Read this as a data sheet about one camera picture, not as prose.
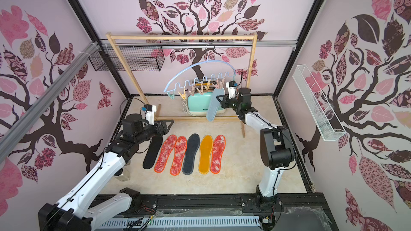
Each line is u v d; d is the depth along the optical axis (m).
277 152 0.50
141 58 0.81
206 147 0.92
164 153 0.90
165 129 0.68
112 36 0.62
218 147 0.92
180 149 0.92
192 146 0.92
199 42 0.94
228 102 0.81
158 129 0.66
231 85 0.80
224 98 0.83
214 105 0.91
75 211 0.39
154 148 0.92
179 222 0.70
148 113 0.66
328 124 0.65
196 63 1.02
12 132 0.51
